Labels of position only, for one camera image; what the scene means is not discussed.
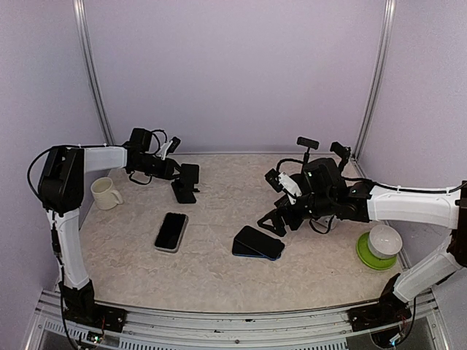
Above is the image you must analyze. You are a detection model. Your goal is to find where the black pole stand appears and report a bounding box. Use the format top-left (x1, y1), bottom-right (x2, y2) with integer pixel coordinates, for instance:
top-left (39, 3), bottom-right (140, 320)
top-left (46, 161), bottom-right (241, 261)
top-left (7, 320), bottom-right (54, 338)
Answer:
top-left (290, 136), bottom-right (319, 185)
top-left (330, 141), bottom-right (351, 176)

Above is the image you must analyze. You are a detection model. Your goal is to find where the black phone on top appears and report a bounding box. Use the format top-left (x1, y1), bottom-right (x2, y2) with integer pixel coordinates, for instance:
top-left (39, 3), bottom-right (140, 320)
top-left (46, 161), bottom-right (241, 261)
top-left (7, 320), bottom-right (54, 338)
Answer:
top-left (234, 225), bottom-right (285, 260)

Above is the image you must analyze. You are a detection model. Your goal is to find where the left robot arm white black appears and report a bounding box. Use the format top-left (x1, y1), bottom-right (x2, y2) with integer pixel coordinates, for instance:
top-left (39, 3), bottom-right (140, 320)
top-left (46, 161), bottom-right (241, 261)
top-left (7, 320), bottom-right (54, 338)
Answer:
top-left (31, 128), bottom-right (199, 324)

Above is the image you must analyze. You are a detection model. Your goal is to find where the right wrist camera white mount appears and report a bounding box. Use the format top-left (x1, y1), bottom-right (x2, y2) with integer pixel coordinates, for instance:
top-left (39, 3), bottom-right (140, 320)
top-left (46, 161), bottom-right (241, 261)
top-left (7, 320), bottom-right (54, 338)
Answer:
top-left (265, 169), bottom-right (302, 205)

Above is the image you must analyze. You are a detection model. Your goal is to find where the right aluminium frame post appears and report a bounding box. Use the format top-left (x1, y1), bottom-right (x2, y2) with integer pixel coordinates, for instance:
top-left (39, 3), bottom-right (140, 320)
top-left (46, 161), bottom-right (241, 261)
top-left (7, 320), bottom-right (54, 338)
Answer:
top-left (353, 0), bottom-right (397, 162)

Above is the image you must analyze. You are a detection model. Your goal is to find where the cream ceramic mug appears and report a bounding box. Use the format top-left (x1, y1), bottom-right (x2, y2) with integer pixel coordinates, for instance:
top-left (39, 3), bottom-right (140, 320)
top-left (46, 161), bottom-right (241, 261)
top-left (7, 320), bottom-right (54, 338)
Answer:
top-left (90, 177), bottom-right (124, 211)

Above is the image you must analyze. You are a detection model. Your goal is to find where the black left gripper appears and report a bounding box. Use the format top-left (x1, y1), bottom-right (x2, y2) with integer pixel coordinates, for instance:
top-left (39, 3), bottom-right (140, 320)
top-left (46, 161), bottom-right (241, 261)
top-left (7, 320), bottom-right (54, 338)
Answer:
top-left (134, 153), bottom-right (188, 179)

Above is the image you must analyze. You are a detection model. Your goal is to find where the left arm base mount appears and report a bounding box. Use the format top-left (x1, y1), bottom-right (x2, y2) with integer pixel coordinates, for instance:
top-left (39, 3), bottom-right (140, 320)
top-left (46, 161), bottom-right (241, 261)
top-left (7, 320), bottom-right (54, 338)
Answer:
top-left (64, 304), bottom-right (127, 333)

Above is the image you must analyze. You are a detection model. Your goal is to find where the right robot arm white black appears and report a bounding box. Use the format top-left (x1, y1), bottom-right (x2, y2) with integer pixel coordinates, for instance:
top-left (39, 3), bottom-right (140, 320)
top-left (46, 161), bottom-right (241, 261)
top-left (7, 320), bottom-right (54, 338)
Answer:
top-left (258, 157), bottom-right (466, 324)

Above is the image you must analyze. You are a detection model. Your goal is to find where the left aluminium frame post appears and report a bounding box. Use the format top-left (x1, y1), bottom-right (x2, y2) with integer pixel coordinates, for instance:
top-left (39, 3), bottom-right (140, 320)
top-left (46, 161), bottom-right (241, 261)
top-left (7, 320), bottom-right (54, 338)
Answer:
top-left (72, 0), bottom-right (115, 144)

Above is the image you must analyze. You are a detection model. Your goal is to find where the green plate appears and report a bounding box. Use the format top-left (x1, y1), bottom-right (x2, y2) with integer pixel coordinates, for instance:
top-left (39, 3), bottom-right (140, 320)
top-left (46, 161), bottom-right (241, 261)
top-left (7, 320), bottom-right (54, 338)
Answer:
top-left (356, 232), bottom-right (397, 271)

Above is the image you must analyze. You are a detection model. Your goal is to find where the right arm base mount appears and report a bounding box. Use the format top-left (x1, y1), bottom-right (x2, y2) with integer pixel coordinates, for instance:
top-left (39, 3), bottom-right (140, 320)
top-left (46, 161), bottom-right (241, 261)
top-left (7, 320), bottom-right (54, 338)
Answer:
top-left (347, 303), bottom-right (412, 332)

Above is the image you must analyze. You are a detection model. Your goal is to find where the black pole stand right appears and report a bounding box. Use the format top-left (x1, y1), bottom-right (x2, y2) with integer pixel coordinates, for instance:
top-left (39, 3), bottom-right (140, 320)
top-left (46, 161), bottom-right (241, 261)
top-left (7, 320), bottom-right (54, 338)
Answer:
top-left (330, 141), bottom-right (351, 176)

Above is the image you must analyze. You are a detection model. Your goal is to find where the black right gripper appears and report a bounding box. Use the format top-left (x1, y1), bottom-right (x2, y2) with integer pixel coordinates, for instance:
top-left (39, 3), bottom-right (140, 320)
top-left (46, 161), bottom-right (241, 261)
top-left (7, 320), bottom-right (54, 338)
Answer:
top-left (257, 191), bottom-right (335, 237)

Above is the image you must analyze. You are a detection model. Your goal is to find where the front aluminium rail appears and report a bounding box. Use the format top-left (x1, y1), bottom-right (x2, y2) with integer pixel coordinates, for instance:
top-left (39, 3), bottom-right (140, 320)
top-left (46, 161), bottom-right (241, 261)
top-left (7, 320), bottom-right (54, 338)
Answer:
top-left (20, 291), bottom-right (454, 349)

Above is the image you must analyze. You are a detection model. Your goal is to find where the white folding phone stand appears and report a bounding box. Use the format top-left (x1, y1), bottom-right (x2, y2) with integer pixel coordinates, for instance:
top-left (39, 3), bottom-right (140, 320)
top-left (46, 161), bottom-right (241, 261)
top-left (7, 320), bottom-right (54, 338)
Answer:
top-left (317, 216), bottom-right (338, 230)

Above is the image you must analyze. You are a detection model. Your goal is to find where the black folding phone stand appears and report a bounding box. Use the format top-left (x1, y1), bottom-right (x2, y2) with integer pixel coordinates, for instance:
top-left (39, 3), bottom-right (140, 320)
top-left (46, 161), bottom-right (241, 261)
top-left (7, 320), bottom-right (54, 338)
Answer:
top-left (171, 164), bottom-right (200, 204)

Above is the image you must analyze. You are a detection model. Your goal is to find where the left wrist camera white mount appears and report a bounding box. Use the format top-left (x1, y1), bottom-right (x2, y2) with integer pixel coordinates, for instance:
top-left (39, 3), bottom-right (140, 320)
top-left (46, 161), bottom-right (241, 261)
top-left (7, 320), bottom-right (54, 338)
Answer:
top-left (157, 136), bottom-right (181, 160)

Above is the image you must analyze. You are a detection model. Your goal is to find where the white bowl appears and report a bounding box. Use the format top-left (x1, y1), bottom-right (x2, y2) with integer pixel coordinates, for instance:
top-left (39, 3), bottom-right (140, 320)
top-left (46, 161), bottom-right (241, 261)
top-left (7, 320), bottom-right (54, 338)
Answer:
top-left (368, 225), bottom-right (403, 260)

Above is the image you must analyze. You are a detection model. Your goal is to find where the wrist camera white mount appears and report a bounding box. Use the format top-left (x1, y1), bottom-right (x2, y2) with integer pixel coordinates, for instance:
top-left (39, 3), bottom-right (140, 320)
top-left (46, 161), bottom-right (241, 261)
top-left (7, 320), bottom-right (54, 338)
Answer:
top-left (157, 136), bottom-right (181, 160)
top-left (265, 169), bottom-right (302, 205)

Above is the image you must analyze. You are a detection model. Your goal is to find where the aluminium frame post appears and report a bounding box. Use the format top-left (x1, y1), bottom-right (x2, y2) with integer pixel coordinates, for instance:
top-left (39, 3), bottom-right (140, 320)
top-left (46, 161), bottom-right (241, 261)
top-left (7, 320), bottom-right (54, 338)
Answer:
top-left (72, 0), bottom-right (115, 144)
top-left (353, 0), bottom-right (397, 162)

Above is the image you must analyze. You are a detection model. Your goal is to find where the black phone silver case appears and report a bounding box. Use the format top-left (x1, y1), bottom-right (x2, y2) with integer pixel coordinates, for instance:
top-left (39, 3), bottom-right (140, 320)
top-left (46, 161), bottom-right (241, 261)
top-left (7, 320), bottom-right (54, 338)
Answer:
top-left (154, 212), bottom-right (188, 253)

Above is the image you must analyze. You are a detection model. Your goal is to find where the black pole stand left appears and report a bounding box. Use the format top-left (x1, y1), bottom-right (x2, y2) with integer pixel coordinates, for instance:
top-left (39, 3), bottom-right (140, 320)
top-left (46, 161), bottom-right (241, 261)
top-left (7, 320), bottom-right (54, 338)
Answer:
top-left (290, 136), bottom-right (319, 185)

